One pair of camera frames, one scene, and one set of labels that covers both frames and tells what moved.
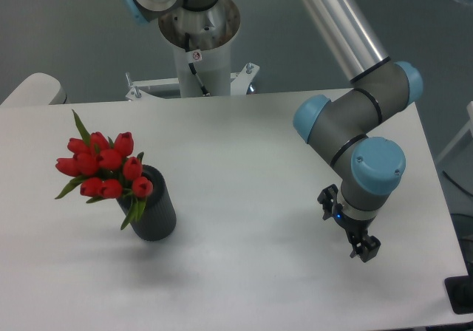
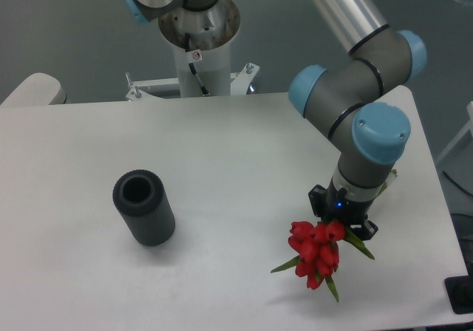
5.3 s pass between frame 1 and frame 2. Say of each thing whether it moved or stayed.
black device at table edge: stayed
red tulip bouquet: moved
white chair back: stayed
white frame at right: stayed
